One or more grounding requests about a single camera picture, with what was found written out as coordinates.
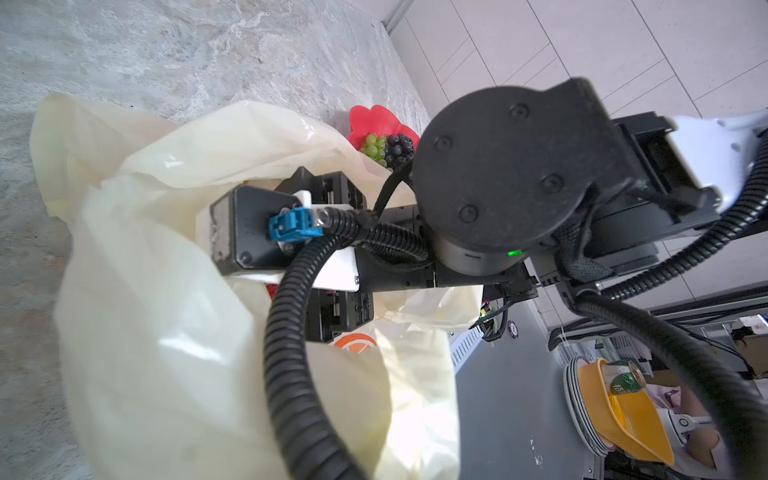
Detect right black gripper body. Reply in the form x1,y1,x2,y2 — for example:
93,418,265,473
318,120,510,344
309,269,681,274
290,167,537,343

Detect green grape bunch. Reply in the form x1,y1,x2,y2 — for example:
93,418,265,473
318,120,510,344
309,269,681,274
359,133,388,166

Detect cream plastic bag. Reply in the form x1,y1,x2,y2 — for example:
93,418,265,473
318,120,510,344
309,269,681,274
30,93,481,479

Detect dark grape bunch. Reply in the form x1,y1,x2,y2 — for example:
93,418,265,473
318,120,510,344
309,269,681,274
384,134,415,170

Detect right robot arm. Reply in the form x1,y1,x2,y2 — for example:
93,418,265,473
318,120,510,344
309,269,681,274
291,78,767,309

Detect red flower-shaped bowl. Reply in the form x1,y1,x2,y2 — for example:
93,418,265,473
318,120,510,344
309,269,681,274
347,105,420,149

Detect stack of grey plates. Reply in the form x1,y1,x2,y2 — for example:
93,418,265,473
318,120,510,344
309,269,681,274
563,357,611,458

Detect yellow bowl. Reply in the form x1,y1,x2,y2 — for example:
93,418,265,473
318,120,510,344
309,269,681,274
576,359,675,467

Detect black corrugated cable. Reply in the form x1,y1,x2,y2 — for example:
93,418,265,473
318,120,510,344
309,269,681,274
263,206,430,480

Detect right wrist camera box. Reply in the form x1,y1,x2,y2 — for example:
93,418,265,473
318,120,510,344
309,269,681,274
209,183,361,294

